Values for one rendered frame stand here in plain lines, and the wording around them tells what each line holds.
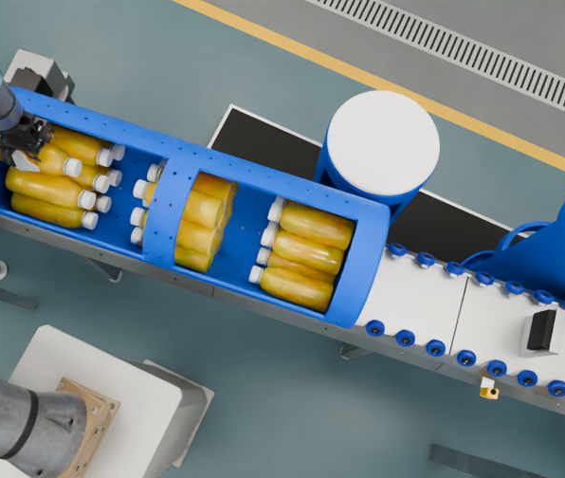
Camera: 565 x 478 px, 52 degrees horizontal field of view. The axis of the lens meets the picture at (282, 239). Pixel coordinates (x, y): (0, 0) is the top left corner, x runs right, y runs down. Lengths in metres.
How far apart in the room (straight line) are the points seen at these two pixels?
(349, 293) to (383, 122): 0.50
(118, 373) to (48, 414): 0.19
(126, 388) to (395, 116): 0.89
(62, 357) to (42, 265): 1.32
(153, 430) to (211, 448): 1.16
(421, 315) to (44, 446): 0.89
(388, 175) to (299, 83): 1.34
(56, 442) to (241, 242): 0.63
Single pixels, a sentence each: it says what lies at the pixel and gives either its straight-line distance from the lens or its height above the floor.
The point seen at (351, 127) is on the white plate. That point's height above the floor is 1.04.
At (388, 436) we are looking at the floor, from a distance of 2.40.
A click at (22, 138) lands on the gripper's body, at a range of 1.23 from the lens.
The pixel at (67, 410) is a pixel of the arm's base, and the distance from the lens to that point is 1.10.
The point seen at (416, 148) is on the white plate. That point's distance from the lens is 1.47.
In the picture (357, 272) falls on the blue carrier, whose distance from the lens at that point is 1.15.
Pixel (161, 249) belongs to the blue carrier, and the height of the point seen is 1.17.
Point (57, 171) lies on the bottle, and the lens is 1.33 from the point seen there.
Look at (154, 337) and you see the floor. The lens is 2.37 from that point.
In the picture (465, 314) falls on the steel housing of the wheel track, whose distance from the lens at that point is 1.51.
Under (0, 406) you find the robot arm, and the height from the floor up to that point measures 1.37.
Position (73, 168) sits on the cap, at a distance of 1.31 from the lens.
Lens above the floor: 2.33
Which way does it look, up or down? 75 degrees down
